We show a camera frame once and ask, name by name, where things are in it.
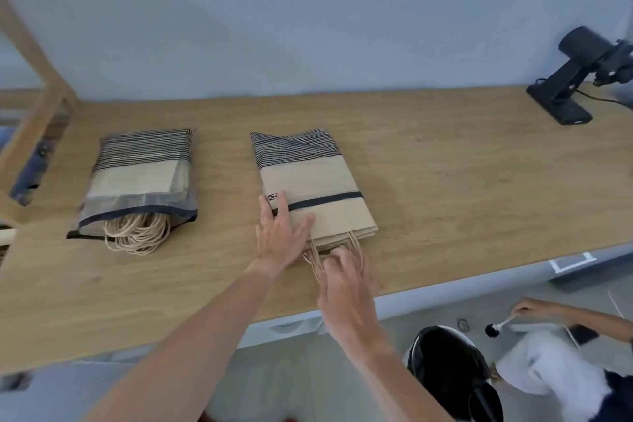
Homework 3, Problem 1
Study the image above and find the person's right hand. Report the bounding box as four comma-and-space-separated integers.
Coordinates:
317, 246, 392, 363

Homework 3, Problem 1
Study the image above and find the person's left hand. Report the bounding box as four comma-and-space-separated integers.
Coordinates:
246, 192, 316, 280

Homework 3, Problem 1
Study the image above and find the banded bundle of paper bags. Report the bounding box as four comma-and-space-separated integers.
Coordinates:
250, 128, 379, 279

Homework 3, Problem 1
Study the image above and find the person's right forearm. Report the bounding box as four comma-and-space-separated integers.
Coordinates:
353, 338, 453, 422

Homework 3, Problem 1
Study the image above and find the person's left forearm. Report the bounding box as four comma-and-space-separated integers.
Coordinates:
83, 266, 285, 422

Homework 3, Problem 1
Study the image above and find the another person's forearm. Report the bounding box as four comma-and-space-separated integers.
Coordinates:
541, 303, 633, 344

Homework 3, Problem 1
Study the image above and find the black paper band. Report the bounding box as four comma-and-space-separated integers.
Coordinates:
269, 191, 364, 214

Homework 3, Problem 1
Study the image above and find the black-tipped brush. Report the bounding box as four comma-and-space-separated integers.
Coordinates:
484, 315, 518, 339

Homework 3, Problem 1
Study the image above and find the plastic-wrapped pack of paper bags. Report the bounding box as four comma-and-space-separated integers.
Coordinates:
66, 127, 199, 256

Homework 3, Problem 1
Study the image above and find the black phone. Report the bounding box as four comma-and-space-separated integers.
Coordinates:
568, 325, 600, 347

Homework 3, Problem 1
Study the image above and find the wooden shelf frame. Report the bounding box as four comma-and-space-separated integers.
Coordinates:
0, 0, 80, 244

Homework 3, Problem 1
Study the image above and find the black cable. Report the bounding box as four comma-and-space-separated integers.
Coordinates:
574, 87, 633, 112

